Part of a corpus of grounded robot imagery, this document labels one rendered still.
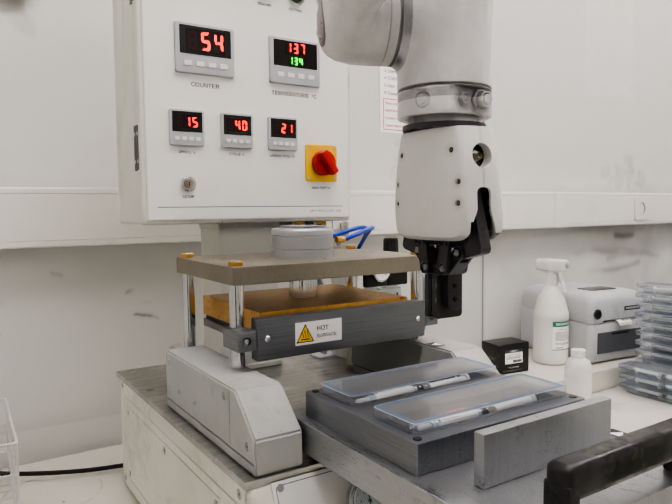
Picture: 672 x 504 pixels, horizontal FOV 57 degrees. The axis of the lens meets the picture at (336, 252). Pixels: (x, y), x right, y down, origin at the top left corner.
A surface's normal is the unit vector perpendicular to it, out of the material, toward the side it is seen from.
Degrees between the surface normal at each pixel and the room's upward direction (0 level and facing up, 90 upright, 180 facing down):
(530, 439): 90
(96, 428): 90
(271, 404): 41
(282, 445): 90
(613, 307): 86
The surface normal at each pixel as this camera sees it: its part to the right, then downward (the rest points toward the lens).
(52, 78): 0.55, 0.05
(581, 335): -0.89, 0.05
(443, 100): -0.19, 0.07
